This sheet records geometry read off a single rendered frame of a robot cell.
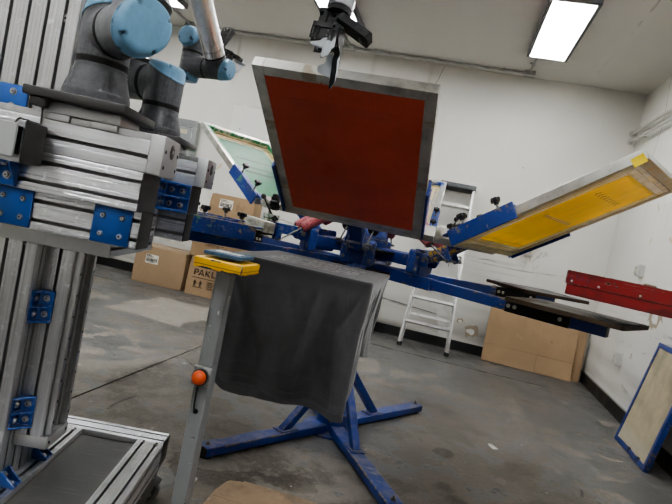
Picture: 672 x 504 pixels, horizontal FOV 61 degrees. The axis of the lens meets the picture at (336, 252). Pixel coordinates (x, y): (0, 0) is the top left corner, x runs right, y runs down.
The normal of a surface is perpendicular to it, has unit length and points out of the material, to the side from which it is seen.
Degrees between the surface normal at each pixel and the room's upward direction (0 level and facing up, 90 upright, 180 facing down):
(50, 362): 90
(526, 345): 78
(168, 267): 90
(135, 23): 97
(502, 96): 90
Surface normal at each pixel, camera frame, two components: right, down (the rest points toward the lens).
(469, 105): -0.20, 0.01
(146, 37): 0.64, 0.30
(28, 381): 0.03, 0.06
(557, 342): -0.15, -0.19
